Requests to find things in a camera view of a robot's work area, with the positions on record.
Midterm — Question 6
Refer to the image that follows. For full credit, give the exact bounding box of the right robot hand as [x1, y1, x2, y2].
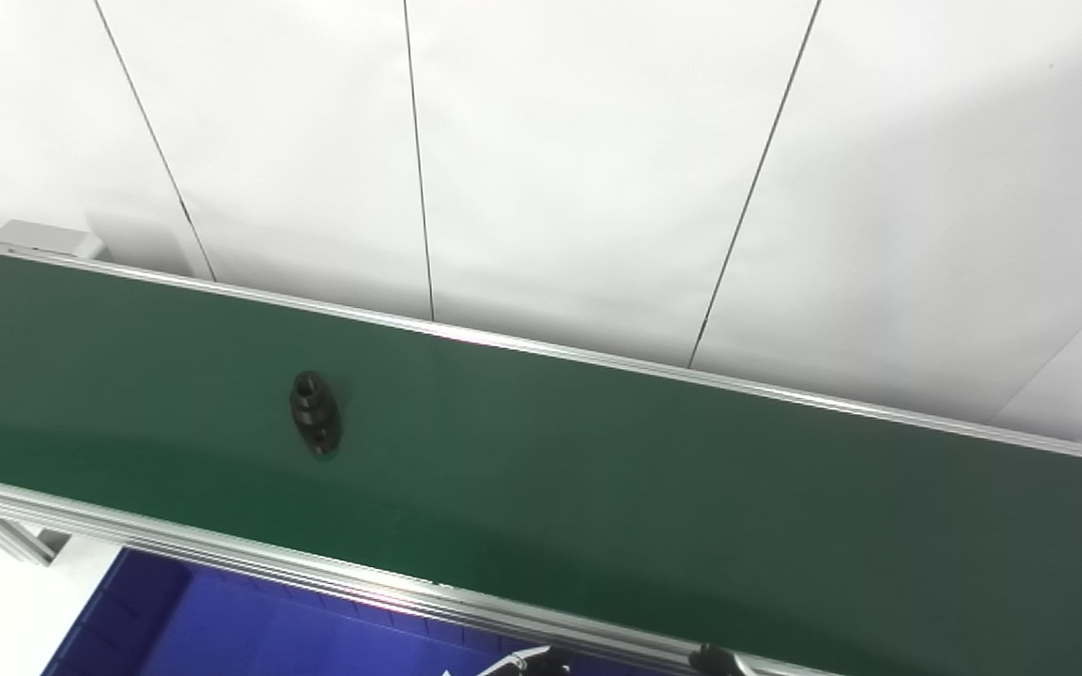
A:
[690, 642, 751, 676]

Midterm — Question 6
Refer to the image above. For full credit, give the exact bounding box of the blue plastic bin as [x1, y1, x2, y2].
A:
[41, 547, 692, 676]

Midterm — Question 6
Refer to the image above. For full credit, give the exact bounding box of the green conveyor belt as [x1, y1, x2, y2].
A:
[0, 221, 1082, 676]
[0, 252, 1082, 676]

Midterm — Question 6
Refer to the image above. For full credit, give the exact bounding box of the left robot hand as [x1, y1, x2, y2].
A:
[480, 645, 571, 676]

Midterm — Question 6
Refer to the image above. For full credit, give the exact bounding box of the black plastic part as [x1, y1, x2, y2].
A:
[289, 371, 344, 458]

